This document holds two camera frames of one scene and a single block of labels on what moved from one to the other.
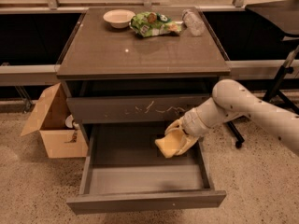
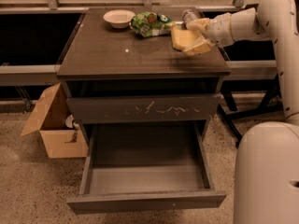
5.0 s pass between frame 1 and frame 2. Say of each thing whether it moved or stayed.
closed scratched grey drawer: stayed
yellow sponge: moved
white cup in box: stayed
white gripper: moved
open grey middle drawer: stayed
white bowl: stayed
